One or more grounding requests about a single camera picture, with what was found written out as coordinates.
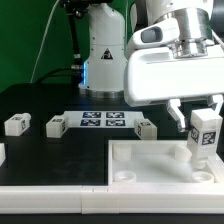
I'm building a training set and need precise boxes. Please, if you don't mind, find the white right fence piece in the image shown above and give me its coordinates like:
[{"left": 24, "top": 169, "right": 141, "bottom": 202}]
[{"left": 209, "top": 154, "right": 224, "bottom": 183}]

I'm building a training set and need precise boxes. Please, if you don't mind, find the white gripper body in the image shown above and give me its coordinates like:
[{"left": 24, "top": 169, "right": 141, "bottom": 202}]
[{"left": 124, "top": 45, "right": 224, "bottom": 107}]

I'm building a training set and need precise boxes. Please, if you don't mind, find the white thin cable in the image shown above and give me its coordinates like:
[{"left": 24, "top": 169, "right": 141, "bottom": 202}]
[{"left": 29, "top": 0, "right": 62, "bottom": 84}]

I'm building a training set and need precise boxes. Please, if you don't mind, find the white square tabletop tray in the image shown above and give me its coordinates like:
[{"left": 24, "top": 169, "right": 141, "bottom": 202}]
[{"left": 107, "top": 139, "right": 224, "bottom": 188}]

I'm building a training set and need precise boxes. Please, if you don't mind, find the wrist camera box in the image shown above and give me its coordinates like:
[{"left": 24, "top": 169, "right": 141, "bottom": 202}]
[{"left": 126, "top": 18, "right": 180, "bottom": 58}]

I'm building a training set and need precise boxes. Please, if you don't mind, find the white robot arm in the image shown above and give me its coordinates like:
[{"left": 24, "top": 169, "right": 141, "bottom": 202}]
[{"left": 59, "top": 0, "right": 224, "bottom": 131}]

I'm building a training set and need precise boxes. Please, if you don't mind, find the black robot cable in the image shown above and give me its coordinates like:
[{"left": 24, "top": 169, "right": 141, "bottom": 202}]
[{"left": 34, "top": 4, "right": 88, "bottom": 84}]

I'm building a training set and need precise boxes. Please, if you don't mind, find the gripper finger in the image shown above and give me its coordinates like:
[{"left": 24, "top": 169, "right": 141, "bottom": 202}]
[
  {"left": 207, "top": 94, "right": 224, "bottom": 114},
  {"left": 167, "top": 99, "right": 186, "bottom": 132}
]

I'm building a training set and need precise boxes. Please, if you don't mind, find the white marker sheet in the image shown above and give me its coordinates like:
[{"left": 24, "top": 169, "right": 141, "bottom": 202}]
[{"left": 64, "top": 111, "right": 144, "bottom": 128}]

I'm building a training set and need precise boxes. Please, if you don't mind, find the white fence piece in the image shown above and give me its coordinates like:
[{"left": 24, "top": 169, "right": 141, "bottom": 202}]
[
  {"left": 0, "top": 143, "right": 6, "bottom": 166},
  {"left": 209, "top": 154, "right": 224, "bottom": 183}
]

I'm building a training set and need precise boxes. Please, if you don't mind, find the white left fence piece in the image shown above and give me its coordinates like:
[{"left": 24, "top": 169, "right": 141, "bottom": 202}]
[{"left": 0, "top": 143, "right": 6, "bottom": 166}]

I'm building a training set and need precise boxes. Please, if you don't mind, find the white front fence bar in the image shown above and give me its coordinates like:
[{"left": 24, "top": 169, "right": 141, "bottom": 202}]
[{"left": 0, "top": 184, "right": 224, "bottom": 214}]

